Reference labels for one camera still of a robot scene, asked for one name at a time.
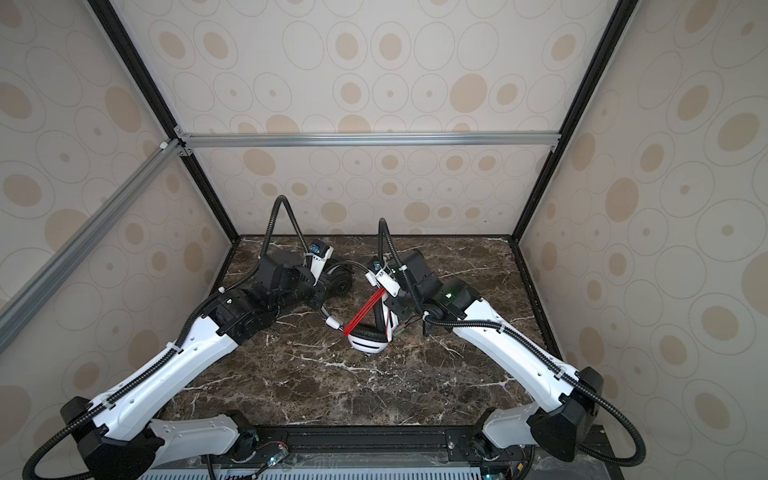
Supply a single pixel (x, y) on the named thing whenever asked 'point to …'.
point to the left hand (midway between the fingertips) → (336, 274)
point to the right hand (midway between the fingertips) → (397, 286)
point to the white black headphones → (378, 328)
